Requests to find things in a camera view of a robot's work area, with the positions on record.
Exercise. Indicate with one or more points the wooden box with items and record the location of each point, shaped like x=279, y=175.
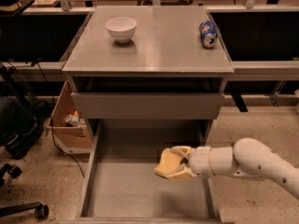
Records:
x=65, y=124

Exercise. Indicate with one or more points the blue soda can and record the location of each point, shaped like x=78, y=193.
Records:
x=208, y=34

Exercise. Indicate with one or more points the yellow sponge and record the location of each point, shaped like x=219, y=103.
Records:
x=170, y=162

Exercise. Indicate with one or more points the closed grey upper drawer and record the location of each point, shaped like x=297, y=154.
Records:
x=148, y=105

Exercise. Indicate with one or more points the black bag on floor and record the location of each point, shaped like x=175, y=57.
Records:
x=21, y=124

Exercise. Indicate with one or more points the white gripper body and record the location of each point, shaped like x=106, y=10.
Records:
x=199, y=160

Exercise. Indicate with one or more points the grey drawer cabinet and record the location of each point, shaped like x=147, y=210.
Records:
x=165, y=55

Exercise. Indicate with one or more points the open grey middle drawer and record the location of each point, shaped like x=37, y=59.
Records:
x=121, y=188

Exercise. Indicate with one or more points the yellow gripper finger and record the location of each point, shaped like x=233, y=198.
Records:
x=183, y=173
x=181, y=152

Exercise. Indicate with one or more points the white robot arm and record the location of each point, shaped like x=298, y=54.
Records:
x=247, y=158

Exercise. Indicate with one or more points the white ceramic bowl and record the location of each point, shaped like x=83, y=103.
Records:
x=121, y=29

